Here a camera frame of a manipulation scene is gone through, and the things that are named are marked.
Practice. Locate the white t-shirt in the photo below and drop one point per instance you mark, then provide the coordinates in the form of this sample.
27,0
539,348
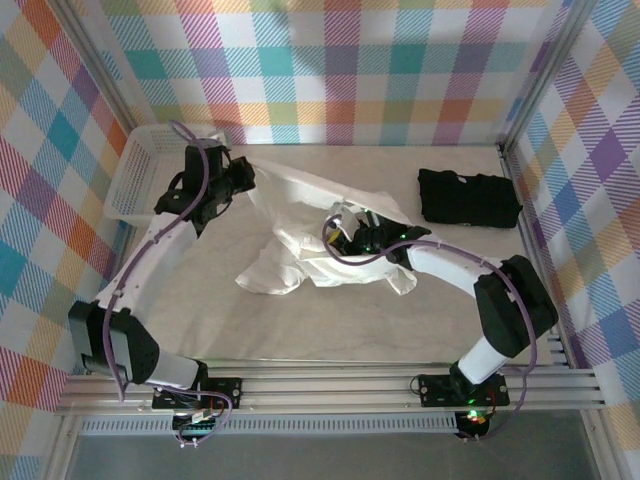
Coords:
280,280

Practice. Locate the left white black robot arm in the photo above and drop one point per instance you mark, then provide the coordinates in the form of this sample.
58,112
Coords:
155,250

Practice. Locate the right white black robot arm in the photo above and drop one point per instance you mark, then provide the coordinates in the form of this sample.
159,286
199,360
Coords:
450,270

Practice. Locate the folded black t-shirt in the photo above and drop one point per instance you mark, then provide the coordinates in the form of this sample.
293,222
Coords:
475,197

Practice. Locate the white plastic mesh basket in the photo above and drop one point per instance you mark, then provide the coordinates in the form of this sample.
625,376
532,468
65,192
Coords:
135,170

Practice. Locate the small electronics board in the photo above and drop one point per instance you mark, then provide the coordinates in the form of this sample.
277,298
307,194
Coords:
475,421
197,428

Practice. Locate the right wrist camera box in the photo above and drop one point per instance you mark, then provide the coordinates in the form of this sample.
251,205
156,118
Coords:
347,210

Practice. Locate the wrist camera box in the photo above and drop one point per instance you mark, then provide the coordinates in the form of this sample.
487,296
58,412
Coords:
347,210
218,138

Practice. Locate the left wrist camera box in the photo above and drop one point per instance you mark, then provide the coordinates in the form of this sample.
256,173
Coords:
218,138

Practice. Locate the aluminium mounting rail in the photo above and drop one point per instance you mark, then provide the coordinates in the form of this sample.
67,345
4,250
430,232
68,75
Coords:
325,392

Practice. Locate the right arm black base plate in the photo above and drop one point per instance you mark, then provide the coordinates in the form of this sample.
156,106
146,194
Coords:
435,392

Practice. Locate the aluminium frame post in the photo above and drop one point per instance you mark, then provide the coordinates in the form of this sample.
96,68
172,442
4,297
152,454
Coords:
57,450
97,65
600,445
546,75

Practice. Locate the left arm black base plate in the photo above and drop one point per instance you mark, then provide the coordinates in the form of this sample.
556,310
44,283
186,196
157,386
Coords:
226,386

